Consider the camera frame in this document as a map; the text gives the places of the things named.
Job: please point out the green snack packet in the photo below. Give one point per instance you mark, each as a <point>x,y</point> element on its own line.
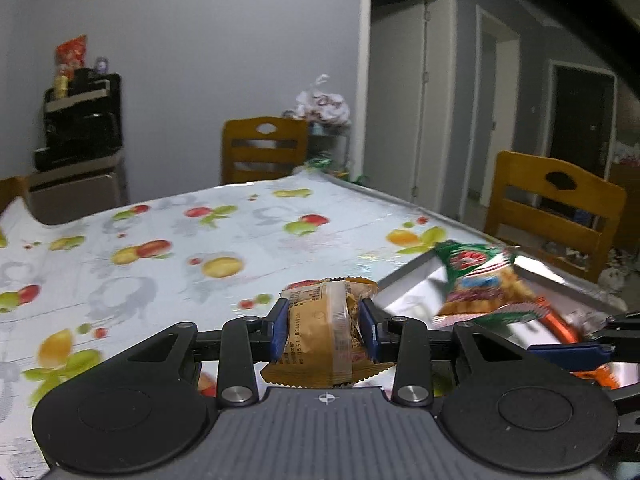
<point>480,280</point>

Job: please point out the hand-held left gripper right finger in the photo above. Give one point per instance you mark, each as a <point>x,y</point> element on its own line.
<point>369,330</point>

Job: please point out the white plastic bag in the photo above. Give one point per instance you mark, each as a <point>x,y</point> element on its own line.
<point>322,102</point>

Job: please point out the wooden chair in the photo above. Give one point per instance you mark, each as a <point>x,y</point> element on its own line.
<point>265,152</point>
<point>12,195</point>
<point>555,215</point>

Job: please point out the grey cardboard box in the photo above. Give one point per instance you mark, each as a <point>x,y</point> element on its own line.
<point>415,285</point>

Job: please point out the green wrapper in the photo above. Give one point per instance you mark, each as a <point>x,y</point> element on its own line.
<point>320,162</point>

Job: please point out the red snack bag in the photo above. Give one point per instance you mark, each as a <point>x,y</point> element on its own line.
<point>71,55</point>

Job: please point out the dark door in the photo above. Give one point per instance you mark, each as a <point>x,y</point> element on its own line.
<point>582,115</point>

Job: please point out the yellow bottle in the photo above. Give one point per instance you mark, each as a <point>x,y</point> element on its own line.
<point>61,86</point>

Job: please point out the fruit-print plastic tablecloth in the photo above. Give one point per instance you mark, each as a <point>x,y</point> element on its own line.
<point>175,270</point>

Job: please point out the small grey container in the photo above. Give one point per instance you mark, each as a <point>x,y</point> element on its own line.
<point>101,64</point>

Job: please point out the orange-red foil wrapper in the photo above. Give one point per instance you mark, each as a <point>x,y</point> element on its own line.
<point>557,322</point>

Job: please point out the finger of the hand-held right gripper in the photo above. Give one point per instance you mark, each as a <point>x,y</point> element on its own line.
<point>570,355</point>

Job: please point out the black cabinet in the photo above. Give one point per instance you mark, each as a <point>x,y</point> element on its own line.
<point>80,150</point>

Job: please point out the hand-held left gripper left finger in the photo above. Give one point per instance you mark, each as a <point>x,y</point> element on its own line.
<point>279,332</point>

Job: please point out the metal rack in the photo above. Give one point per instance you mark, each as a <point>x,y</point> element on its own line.
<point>330,147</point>

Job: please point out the white door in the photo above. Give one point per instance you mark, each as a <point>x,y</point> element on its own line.
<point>397,100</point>

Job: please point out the brown clear-window pastry packet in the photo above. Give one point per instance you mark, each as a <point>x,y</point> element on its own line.
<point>320,330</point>

